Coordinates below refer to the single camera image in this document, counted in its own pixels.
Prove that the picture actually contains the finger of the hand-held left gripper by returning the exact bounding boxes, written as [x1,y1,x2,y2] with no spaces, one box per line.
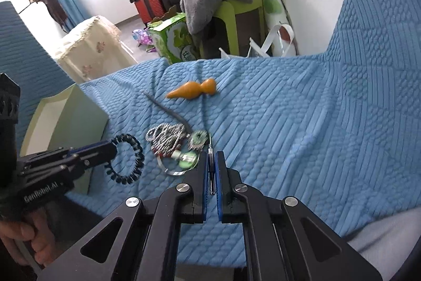
[18,151,119,186]
[20,140,118,168]

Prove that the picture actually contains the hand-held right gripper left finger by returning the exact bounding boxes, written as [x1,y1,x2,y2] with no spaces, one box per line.
[36,151,218,281]

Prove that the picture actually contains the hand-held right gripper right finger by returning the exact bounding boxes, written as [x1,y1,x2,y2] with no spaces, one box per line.
[215,151,384,281]

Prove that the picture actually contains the thin silver pin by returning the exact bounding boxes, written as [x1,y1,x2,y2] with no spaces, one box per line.
[208,134,216,196]

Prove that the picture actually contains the pale green cardboard box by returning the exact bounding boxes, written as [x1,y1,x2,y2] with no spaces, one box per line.
[20,83,110,196]

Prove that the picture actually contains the silver bangle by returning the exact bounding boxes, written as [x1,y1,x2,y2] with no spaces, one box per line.
[157,154,198,177]

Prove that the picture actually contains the green flower pendant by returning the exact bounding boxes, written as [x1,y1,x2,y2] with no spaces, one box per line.
[190,130,208,151]

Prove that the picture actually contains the black spiral hair tie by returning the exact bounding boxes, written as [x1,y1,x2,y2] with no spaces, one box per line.
[104,134,145,185]

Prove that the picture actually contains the silver bead chain necklace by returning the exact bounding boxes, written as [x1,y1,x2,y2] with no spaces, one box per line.
[146,123,191,156]

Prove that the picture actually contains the dark thin cord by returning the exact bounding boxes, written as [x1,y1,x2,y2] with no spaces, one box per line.
[143,91,194,137]

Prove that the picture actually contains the orange gourd pendant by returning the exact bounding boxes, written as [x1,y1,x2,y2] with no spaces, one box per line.
[166,78,218,100]

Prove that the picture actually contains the person's left hand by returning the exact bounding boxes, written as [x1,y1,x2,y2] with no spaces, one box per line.
[0,209,56,268]

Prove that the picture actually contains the cream lace table cover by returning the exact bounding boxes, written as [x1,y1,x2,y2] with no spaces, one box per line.
[54,16,139,84]

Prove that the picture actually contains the colourful cloth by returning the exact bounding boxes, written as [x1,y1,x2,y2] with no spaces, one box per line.
[132,28,157,53]

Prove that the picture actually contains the green printed carton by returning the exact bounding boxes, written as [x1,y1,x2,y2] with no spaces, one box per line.
[147,13,201,64]

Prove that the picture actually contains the red suitcase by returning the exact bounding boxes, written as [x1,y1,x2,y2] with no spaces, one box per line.
[130,0,167,26]

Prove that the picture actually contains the green plastic stool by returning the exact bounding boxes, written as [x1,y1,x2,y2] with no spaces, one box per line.
[197,0,267,59]

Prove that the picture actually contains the person's grey trousers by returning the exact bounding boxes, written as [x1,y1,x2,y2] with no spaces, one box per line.
[345,209,421,281]

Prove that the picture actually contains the rolled leaf print mat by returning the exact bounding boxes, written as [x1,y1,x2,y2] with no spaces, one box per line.
[247,0,300,56]

